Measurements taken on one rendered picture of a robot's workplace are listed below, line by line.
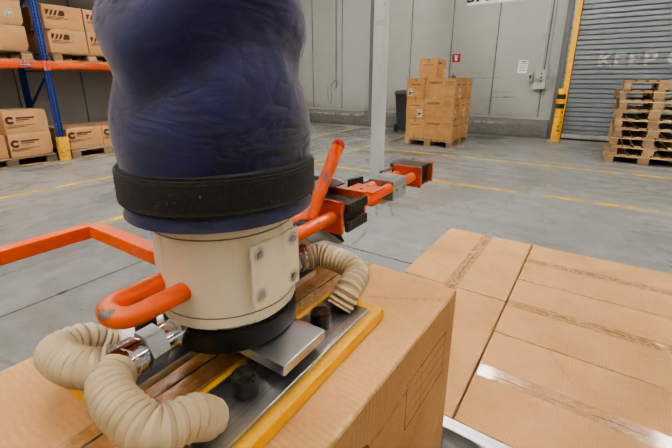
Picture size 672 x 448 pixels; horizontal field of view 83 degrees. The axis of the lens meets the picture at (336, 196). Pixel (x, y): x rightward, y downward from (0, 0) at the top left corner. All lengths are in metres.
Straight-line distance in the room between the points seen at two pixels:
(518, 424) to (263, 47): 0.97
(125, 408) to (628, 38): 10.23
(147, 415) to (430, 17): 10.99
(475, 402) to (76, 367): 0.89
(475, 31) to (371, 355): 10.39
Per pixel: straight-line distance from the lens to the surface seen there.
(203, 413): 0.41
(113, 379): 0.44
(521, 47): 10.50
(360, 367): 0.53
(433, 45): 11.04
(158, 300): 0.44
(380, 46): 4.22
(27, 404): 0.60
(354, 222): 0.66
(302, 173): 0.42
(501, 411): 1.12
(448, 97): 8.01
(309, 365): 0.50
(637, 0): 10.38
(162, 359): 0.49
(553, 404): 1.18
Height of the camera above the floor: 1.30
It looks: 17 degrees down
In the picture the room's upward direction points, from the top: straight up
